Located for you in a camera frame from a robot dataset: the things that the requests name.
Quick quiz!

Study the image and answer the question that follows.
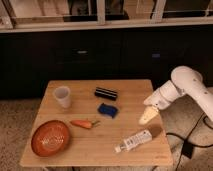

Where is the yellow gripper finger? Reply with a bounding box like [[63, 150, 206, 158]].
[[139, 106, 159, 125]]

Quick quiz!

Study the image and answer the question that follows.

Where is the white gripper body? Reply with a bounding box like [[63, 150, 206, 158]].
[[144, 89, 170, 110]]

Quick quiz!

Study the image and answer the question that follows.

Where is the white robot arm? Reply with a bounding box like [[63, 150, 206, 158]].
[[139, 66, 213, 125]]

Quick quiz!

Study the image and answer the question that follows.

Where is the black rectangular box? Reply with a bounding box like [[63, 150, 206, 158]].
[[94, 87, 117, 100]]

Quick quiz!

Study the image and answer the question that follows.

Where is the blue sponge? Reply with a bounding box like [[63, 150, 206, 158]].
[[98, 103, 118, 118]]

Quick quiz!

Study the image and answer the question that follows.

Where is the wooden table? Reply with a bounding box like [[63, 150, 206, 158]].
[[20, 80, 173, 167]]

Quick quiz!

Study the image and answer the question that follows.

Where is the orange carrot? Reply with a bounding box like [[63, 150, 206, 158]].
[[71, 120, 98, 129]]

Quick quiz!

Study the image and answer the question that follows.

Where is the white plastic cup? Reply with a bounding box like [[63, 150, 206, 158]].
[[53, 86, 71, 108]]

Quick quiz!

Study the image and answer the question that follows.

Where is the dark cabinet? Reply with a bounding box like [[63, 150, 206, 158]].
[[0, 26, 213, 99]]

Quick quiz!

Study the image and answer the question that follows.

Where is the white window frame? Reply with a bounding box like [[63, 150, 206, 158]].
[[0, 0, 213, 33]]

